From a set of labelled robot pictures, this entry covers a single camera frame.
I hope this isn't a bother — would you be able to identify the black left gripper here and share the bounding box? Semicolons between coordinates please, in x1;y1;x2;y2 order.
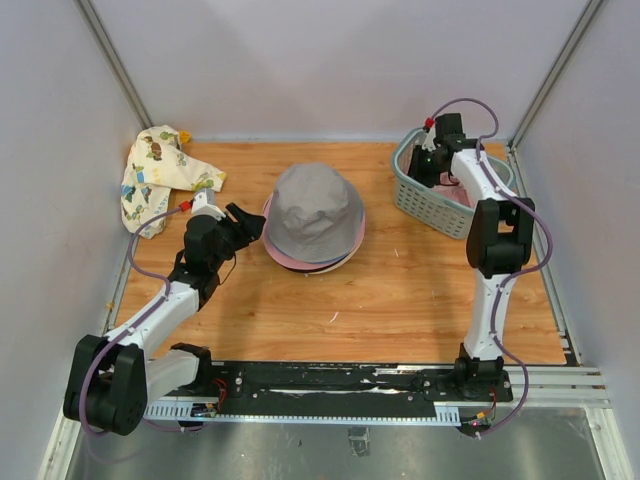
211;202;266;270

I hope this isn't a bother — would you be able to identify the pink bucket hat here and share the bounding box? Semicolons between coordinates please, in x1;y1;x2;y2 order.
262;190;364;268

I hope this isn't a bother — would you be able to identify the grey hat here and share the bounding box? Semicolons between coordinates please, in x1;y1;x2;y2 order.
265;162;365;264

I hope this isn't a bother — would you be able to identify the dusty pink hat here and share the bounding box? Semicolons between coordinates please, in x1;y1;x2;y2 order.
432;185;474;208

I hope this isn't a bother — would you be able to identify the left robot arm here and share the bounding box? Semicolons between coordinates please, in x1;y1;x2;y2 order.
62;203;266;436

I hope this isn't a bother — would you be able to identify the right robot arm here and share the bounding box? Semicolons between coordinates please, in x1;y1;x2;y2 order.
409;113;535;402

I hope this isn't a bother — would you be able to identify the grey plastic basket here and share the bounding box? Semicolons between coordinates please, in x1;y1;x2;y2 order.
391;128;515;239

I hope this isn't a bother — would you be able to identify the small yellow object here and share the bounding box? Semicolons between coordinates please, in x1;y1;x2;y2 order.
179;130;191;144

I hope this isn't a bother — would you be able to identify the cartoon print cloth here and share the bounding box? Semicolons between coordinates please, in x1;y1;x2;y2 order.
120;125;227;239

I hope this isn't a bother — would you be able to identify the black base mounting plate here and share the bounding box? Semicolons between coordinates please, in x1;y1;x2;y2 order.
146;361;513;423

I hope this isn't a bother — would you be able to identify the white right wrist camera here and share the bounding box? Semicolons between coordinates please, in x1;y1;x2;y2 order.
420;116;436;151

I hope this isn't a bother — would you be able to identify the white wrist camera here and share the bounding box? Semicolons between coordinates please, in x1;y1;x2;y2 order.
420;116;436;151
179;188;225;220

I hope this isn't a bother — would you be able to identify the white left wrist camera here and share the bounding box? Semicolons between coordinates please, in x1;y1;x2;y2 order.
179;188;225;220

